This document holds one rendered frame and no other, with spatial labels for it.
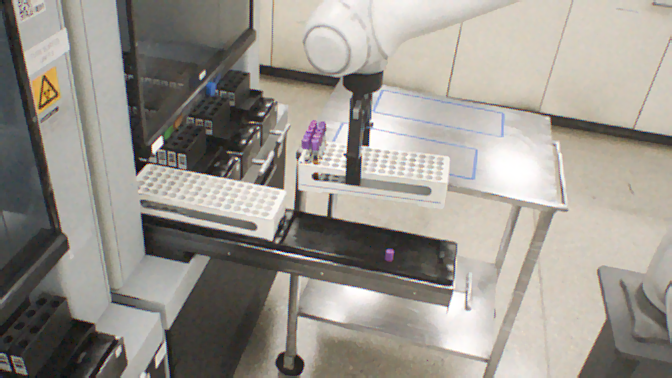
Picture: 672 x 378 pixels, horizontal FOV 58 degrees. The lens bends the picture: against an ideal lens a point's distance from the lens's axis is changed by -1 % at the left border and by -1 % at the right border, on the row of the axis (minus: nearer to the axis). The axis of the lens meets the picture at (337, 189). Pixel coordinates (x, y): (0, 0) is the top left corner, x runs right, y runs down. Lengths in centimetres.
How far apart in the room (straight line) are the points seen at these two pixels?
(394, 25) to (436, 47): 251
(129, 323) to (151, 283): 10
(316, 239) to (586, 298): 151
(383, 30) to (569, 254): 193
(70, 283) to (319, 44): 53
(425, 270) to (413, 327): 63
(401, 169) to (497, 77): 230
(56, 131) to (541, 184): 103
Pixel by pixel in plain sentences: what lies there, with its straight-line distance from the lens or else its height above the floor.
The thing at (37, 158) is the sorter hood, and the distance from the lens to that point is 87.
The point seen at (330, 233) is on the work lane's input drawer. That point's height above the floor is 80.
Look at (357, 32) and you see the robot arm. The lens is 89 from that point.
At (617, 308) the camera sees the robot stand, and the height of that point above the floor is 70.
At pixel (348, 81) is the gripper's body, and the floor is 110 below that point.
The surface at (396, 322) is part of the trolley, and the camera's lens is 179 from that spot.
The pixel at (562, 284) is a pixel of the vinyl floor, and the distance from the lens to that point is 254.
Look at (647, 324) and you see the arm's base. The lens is 138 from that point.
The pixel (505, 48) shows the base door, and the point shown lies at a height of 41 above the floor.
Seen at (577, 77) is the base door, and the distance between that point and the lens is 352.
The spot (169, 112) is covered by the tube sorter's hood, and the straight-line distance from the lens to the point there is 121.
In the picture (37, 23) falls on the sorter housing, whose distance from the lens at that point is 86.
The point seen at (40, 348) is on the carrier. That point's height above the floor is 85.
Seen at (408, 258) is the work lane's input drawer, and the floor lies 80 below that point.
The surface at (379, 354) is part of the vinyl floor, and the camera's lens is 208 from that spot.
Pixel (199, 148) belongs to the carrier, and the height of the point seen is 85.
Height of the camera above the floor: 157
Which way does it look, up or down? 35 degrees down
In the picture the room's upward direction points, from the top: 6 degrees clockwise
